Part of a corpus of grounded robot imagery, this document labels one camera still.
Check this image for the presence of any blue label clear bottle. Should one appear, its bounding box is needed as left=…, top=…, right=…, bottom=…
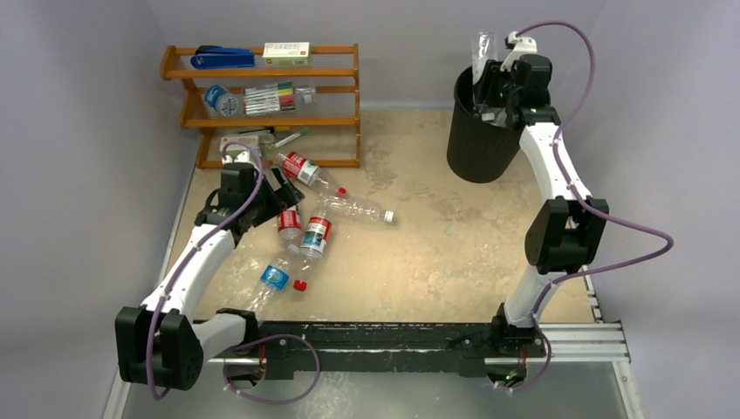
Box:
left=246, top=244, right=301, bottom=313

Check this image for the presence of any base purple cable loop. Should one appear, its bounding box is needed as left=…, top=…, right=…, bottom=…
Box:
left=223, top=332, right=320, bottom=406

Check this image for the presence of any aluminium frame rail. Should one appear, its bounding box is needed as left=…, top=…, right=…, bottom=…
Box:
left=105, top=322, right=645, bottom=418

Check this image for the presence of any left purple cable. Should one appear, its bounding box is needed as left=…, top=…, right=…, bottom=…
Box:
left=145, top=140, right=266, bottom=402

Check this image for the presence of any small clear clip box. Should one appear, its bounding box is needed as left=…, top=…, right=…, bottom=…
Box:
left=294, top=86, right=317, bottom=106

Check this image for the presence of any green-capped white marker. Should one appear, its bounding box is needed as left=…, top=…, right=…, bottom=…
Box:
left=274, top=127, right=310, bottom=148

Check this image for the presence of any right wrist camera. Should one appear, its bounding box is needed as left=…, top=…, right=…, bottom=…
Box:
left=500, top=31, right=538, bottom=72

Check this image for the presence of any pack of coloured markers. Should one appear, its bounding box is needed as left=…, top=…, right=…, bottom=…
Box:
left=243, top=81, right=295, bottom=116

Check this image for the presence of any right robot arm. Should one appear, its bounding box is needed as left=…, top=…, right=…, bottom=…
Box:
left=474, top=53, right=609, bottom=355

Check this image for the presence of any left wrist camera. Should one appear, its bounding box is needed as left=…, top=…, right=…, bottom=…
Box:
left=222, top=148, right=251, bottom=166

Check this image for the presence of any red label bottle red cap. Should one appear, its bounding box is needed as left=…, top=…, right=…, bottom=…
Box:
left=276, top=152, right=347, bottom=197

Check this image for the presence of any clear bottle near shelf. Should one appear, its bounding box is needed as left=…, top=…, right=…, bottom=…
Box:
left=253, top=145, right=270, bottom=175

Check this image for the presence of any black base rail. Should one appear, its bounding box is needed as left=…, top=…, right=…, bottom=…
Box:
left=203, top=320, right=547, bottom=381

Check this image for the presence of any blue stapler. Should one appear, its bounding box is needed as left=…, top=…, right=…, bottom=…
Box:
left=190, top=45, right=256, bottom=70

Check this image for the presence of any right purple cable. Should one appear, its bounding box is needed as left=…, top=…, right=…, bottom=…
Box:
left=514, top=22, right=675, bottom=392

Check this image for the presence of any wooden three-tier shelf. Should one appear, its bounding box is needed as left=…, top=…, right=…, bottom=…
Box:
left=160, top=43, right=361, bottom=169

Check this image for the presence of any white and red box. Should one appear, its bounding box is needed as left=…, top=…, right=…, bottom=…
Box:
left=262, top=42, right=311, bottom=67

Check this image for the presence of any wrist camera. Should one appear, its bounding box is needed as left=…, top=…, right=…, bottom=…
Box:
left=222, top=148, right=251, bottom=166
left=500, top=31, right=538, bottom=72

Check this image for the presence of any black ribbed waste bin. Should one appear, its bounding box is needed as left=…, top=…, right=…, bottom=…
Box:
left=446, top=67, right=521, bottom=183

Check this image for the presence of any white stapler on bottom shelf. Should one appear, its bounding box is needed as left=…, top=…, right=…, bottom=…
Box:
left=219, top=129, right=276, bottom=155

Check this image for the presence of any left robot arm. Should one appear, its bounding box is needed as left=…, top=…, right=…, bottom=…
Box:
left=114, top=162, right=305, bottom=390

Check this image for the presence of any white label clear bottle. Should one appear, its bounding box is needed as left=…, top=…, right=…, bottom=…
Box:
left=470, top=31, right=497, bottom=85

